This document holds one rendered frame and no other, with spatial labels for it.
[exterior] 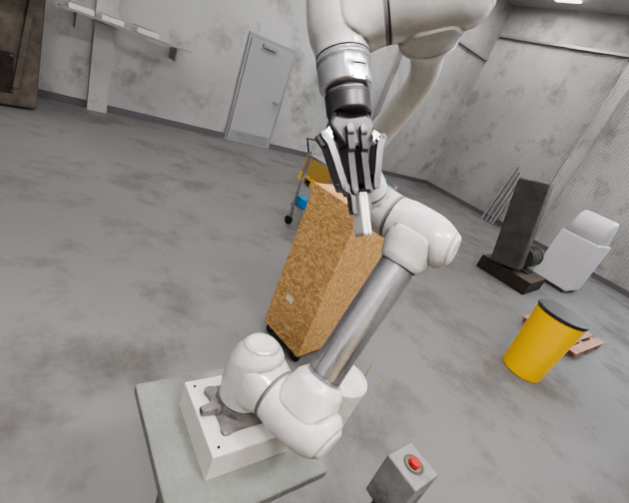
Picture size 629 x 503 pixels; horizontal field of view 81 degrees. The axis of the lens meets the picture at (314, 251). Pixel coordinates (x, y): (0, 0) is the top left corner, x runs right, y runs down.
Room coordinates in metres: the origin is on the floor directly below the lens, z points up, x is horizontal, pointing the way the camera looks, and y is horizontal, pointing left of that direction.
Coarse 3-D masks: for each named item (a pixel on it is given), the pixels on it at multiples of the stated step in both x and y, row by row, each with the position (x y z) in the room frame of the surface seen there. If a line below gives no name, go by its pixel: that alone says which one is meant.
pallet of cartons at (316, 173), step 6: (306, 162) 7.18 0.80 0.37; (312, 162) 7.08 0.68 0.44; (312, 168) 7.04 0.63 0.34; (318, 168) 6.91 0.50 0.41; (324, 168) 6.81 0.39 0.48; (300, 174) 7.15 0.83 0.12; (312, 174) 7.00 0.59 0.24; (318, 174) 6.87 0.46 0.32; (324, 174) 6.77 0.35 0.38; (300, 180) 7.12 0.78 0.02; (306, 180) 7.26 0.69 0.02; (312, 180) 6.91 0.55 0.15; (318, 180) 6.84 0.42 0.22; (324, 180) 6.74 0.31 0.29; (312, 186) 6.88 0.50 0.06
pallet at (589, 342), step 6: (582, 336) 4.64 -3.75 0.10; (588, 336) 4.72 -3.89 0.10; (576, 342) 4.47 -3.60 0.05; (582, 342) 4.43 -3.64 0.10; (588, 342) 4.51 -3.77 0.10; (594, 342) 4.60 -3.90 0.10; (600, 342) 4.68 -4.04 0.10; (570, 348) 4.10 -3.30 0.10; (576, 348) 4.17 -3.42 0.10; (582, 348) 4.25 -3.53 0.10; (588, 348) 4.32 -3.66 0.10; (570, 354) 4.12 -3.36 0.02; (576, 354) 4.09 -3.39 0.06
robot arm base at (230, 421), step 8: (208, 392) 0.86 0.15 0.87; (216, 392) 0.86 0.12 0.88; (216, 400) 0.82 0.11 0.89; (200, 408) 0.79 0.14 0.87; (208, 408) 0.79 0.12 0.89; (216, 408) 0.80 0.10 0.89; (224, 408) 0.80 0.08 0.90; (216, 416) 0.80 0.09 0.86; (224, 416) 0.79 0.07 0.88; (232, 416) 0.79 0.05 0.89; (240, 416) 0.80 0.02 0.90; (248, 416) 0.80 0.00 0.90; (256, 416) 0.83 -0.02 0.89; (224, 424) 0.77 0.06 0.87; (232, 424) 0.78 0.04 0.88; (240, 424) 0.79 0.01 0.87; (248, 424) 0.80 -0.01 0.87; (256, 424) 0.82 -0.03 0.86; (224, 432) 0.75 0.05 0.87; (232, 432) 0.76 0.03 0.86
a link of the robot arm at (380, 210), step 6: (390, 192) 1.04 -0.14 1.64; (384, 198) 1.01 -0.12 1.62; (390, 198) 1.02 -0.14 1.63; (396, 198) 1.02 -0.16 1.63; (372, 204) 0.99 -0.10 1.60; (378, 204) 1.00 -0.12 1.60; (384, 204) 1.00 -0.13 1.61; (390, 204) 1.00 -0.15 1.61; (372, 210) 1.00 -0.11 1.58; (378, 210) 1.00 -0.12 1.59; (384, 210) 0.99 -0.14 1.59; (390, 210) 0.99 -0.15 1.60; (372, 216) 1.00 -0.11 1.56; (378, 216) 0.99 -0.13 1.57; (384, 216) 0.99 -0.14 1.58; (372, 222) 1.00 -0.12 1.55; (378, 222) 0.99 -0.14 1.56; (372, 228) 1.02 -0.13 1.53; (378, 228) 1.00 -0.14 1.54; (378, 234) 1.01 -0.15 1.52
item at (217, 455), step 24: (192, 384) 0.88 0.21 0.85; (216, 384) 0.91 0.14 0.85; (192, 408) 0.81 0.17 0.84; (192, 432) 0.78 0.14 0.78; (216, 432) 0.75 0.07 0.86; (240, 432) 0.78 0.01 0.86; (264, 432) 0.81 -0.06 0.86; (216, 456) 0.68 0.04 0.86; (240, 456) 0.74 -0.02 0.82; (264, 456) 0.80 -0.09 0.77
